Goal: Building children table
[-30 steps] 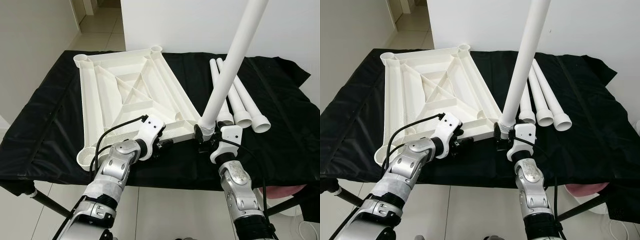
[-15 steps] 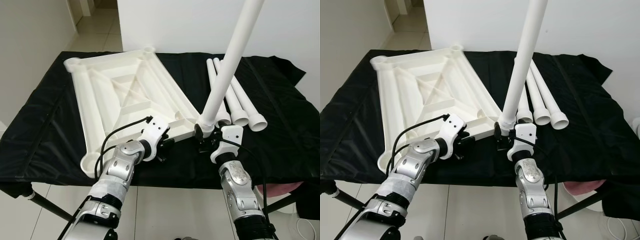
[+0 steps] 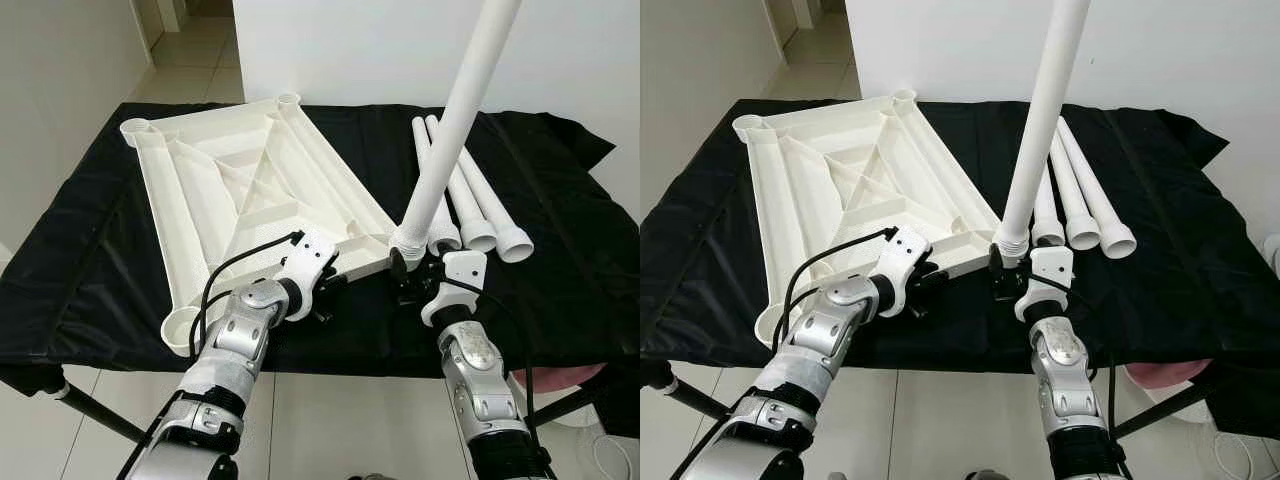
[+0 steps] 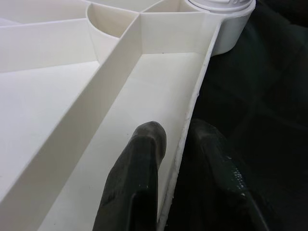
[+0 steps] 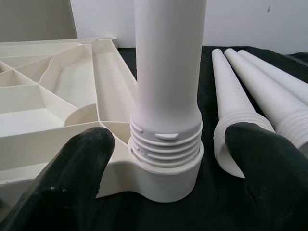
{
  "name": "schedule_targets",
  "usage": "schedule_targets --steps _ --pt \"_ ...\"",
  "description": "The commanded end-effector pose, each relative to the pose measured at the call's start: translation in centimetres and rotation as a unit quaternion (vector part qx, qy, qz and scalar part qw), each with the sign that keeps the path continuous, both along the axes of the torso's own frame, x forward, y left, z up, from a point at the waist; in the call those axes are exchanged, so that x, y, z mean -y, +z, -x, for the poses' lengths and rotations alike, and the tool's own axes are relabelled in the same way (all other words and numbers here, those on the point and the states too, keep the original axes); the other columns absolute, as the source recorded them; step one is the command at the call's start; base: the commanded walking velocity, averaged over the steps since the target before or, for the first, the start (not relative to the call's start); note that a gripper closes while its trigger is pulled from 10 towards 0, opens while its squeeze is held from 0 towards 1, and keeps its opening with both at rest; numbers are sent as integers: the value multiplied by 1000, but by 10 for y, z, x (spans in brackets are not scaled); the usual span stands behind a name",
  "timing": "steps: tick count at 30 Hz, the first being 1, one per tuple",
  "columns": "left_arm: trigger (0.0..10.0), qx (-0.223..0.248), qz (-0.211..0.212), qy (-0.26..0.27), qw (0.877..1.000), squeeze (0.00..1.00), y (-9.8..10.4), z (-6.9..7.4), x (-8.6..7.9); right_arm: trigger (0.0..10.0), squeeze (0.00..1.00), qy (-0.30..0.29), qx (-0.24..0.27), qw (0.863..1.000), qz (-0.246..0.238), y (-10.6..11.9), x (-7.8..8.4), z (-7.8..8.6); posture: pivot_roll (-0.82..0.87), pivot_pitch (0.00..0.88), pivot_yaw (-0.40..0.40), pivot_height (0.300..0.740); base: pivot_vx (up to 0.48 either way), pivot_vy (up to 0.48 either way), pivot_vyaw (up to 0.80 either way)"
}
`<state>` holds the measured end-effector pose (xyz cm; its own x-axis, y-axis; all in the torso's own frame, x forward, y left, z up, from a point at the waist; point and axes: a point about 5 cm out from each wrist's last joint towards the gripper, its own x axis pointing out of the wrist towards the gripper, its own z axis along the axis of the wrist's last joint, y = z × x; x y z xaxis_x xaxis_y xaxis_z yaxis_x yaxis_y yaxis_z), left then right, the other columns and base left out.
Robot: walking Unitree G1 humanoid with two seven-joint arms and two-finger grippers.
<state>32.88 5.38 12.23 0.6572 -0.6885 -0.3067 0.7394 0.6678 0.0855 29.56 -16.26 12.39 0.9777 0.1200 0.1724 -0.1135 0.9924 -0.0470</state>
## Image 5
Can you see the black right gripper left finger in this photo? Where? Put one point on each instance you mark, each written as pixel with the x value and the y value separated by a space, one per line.
pixel 60 192

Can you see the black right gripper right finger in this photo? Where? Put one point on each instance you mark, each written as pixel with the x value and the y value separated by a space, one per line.
pixel 276 183

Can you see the white plastic children table top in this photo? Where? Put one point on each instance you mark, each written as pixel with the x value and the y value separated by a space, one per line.
pixel 60 101

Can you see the white plastic table leg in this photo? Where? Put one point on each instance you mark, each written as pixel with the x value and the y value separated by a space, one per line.
pixel 168 72
pixel 228 96
pixel 260 91
pixel 276 72

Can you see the black table cloth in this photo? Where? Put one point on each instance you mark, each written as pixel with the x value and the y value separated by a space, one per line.
pixel 168 216

